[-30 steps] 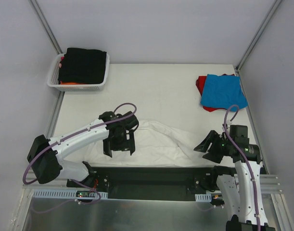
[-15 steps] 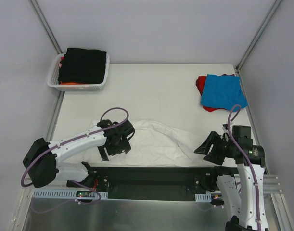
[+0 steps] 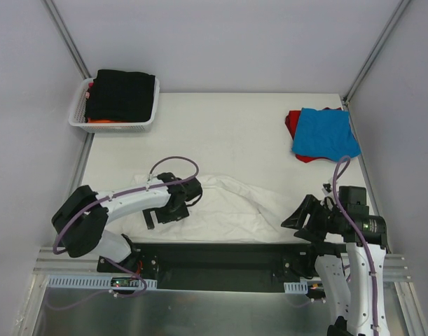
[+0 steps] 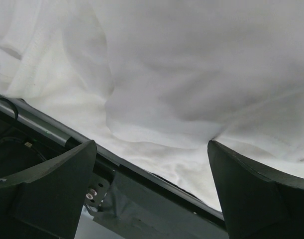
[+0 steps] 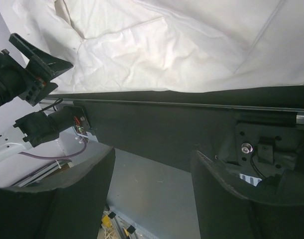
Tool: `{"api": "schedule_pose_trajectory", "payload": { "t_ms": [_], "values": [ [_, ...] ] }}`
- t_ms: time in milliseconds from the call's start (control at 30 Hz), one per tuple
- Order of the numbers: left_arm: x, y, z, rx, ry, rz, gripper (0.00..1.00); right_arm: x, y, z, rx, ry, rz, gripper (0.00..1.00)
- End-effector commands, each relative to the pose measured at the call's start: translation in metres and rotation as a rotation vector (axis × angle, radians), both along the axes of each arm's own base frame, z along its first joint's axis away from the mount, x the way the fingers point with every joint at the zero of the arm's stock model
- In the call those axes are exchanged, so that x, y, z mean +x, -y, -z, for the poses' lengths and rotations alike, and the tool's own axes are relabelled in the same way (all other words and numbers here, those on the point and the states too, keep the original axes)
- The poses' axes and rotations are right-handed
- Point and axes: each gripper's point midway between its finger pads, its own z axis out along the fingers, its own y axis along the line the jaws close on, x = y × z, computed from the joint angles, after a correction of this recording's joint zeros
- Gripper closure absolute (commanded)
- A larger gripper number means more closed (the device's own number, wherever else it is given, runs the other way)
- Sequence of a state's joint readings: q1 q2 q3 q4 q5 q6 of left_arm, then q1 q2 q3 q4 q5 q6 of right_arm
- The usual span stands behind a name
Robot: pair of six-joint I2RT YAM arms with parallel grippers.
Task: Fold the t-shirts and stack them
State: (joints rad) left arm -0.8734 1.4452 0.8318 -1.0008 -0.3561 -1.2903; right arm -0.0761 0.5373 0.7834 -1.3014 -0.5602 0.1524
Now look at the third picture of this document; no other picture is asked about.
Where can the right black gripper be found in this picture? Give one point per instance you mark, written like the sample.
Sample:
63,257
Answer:
314,220

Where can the red t shirt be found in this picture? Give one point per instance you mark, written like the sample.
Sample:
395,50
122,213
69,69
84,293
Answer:
292,120

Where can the blue t shirt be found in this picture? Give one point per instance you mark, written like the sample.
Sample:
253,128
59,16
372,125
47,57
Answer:
325,136

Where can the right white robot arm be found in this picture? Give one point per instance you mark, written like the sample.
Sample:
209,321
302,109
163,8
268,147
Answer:
346,250

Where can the left white cable duct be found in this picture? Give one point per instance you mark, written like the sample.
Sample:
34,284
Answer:
95,282

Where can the right white cable duct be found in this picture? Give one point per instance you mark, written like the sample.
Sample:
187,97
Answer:
296,288

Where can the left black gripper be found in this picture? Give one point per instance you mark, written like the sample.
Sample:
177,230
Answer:
168,215

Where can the black t shirt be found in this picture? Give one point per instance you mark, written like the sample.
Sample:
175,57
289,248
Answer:
120,97

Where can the white cable duct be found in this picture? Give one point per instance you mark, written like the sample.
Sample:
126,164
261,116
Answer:
95,282
296,288

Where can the pink t shirt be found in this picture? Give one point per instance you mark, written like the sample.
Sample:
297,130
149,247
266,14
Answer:
87,93

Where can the aluminium rail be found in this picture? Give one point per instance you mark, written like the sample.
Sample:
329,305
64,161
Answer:
395,265

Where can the white plastic basket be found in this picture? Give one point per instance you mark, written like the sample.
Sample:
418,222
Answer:
76,114

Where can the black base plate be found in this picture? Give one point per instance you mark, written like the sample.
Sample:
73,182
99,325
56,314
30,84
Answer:
255,268

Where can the white t shirt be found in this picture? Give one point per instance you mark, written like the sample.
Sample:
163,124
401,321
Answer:
229,212

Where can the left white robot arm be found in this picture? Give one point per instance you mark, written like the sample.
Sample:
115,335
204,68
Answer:
81,221

